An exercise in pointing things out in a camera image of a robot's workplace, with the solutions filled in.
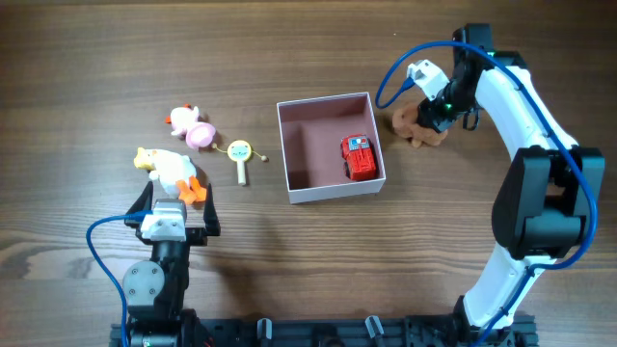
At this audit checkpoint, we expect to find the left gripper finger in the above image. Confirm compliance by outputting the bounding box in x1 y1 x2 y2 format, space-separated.
124 182 153 227
202 196 221 236

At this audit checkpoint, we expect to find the brown plush animal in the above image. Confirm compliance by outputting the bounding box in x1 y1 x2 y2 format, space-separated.
391 103 448 148

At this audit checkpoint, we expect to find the white yellow duck toy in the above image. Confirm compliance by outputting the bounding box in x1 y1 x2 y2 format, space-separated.
133 147 207 204

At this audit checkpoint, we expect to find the wooden cat rattle drum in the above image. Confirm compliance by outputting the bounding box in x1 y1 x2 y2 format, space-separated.
211 140 269 186

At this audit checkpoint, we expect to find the red toy car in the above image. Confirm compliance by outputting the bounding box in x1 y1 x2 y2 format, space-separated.
340 134 377 181

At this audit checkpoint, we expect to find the pink duck toy with hat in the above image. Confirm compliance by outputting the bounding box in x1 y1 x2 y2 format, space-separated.
165 104 216 150

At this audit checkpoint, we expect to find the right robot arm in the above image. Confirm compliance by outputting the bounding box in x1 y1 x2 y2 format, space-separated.
408 23 605 346

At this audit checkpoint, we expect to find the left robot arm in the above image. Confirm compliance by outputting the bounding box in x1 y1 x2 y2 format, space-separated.
110 182 221 347

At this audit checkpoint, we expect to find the white box pink interior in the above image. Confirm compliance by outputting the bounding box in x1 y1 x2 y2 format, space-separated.
277 92 387 204

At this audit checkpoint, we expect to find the left blue cable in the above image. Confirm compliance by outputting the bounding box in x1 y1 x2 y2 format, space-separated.
85 210 154 347

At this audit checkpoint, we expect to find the blue cable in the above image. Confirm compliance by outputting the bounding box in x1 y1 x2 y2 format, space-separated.
374 40 600 347
85 210 154 347

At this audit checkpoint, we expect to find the right blue cable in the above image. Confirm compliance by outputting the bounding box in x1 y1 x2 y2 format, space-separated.
374 40 600 347

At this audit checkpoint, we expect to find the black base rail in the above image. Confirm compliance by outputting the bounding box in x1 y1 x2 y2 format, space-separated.
109 315 539 347

